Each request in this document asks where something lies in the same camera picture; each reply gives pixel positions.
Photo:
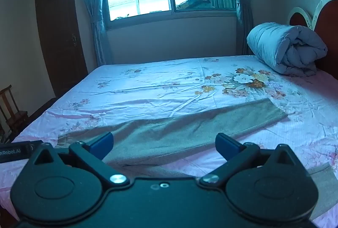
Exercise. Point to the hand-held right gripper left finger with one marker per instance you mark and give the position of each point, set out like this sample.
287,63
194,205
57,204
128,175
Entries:
101,144

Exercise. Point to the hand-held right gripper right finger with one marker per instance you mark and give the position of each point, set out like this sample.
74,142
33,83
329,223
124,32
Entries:
225,145

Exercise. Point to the grey pants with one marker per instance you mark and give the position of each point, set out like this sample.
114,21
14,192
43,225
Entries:
184,127

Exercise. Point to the wooden chair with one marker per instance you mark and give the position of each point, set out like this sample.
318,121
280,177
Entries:
13,114

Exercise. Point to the bed with pink floral sheet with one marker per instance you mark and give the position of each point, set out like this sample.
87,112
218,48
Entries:
158,85

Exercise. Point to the rolled grey-blue quilt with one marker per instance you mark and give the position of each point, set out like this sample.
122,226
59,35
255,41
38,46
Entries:
285,48

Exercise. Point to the dark wooden door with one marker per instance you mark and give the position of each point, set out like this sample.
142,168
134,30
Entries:
59,32

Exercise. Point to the red and white headboard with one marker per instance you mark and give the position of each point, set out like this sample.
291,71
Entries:
326,21

